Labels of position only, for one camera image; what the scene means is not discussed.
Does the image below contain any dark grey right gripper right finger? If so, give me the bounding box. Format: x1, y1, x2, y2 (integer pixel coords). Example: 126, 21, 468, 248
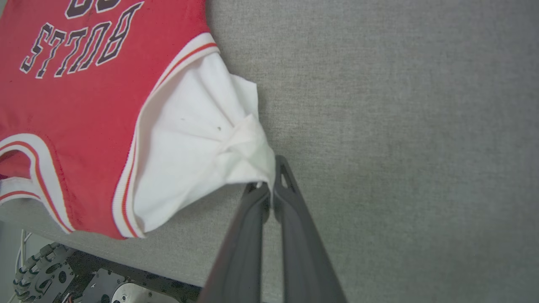
274, 156, 348, 303

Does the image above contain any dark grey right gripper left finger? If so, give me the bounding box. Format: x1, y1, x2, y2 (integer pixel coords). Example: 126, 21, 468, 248
198, 183, 270, 303

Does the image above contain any red Bulls basketball jersey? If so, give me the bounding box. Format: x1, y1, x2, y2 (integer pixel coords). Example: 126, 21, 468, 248
0, 0, 276, 239

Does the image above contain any grey fabric sofa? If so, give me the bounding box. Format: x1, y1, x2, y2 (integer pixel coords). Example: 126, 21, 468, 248
0, 0, 539, 303

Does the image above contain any black mecanum wheel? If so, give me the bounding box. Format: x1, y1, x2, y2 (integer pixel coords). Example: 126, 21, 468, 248
13, 243, 77, 303

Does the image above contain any thin white cable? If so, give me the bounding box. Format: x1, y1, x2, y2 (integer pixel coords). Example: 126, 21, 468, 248
15, 229, 33, 272

